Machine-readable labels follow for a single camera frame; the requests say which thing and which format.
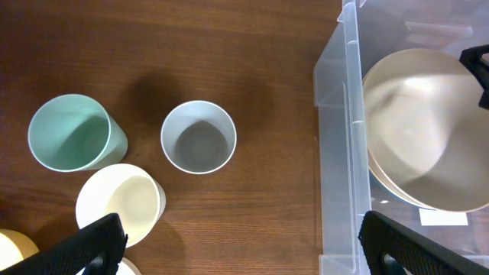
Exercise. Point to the white label in container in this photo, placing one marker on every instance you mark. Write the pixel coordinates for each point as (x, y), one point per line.
(440, 218)

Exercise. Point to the clear plastic storage container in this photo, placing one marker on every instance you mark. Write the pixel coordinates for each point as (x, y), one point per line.
(366, 32)

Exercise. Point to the cream white plastic cup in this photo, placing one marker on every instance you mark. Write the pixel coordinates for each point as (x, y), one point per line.
(124, 189)

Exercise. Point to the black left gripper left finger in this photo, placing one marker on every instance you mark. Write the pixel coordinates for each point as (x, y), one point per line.
(96, 249)

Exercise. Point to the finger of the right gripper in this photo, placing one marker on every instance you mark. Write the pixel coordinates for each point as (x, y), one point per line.
(472, 60)

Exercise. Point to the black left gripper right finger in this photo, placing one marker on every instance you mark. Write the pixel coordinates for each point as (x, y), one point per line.
(392, 248)

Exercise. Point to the white small bowl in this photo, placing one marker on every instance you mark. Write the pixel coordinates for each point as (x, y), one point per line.
(126, 267)

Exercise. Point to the yellow small bowl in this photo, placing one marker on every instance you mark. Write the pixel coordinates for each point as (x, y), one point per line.
(15, 247)

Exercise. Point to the mint green plastic cup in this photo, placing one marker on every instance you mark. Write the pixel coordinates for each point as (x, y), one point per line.
(73, 133)

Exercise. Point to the cream bowl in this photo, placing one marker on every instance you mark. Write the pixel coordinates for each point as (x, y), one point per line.
(426, 130)
(389, 185)

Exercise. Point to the grey plastic cup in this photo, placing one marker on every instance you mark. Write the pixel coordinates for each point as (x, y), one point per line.
(198, 137)

